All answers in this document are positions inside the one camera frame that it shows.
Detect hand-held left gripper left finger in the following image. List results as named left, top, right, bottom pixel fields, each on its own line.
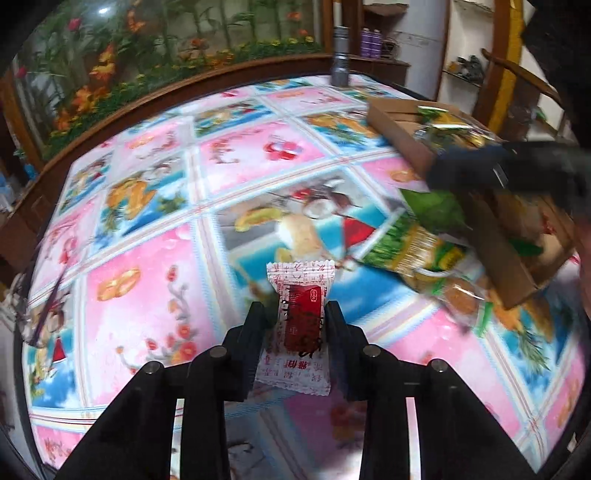
left=58, top=301, right=271, bottom=480

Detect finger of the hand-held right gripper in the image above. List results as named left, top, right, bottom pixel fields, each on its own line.
left=425, top=143, right=509, bottom=192

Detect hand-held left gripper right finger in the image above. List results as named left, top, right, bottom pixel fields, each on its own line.
left=324, top=300, right=537, bottom=480

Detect yellow green candy packet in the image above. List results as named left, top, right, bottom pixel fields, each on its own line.
left=413, top=105, right=504, bottom=153

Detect white red candy packet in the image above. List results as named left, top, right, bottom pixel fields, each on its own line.
left=254, top=259, right=335, bottom=397

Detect brown cardboard box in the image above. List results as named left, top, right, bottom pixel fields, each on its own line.
left=367, top=97, right=578, bottom=310

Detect green yellow striped snack packet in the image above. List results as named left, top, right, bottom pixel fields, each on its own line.
left=360, top=187, right=469, bottom=291

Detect person's right forearm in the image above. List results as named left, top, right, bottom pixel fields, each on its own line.
left=519, top=0, right=591, bottom=153

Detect wooden chair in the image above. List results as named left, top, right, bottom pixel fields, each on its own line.
left=471, top=46, right=564, bottom=139

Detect printed fruit tablecloth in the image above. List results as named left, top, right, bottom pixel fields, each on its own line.
left=21, top=74, right=587, bottom=480

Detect clear brown cookie packet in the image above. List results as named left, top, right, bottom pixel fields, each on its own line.
left=427, top=272, right=497, bottom=333

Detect silver metal flask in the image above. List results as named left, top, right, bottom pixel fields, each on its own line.
left=330, top=25, right=352, bottom=86

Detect purple frame eyeglasses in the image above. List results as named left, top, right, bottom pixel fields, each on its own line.
left=14, top=263, right=70, bottom=347

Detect flower wall mural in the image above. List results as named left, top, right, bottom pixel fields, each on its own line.
left=14, top=0, right=338, bottom=144

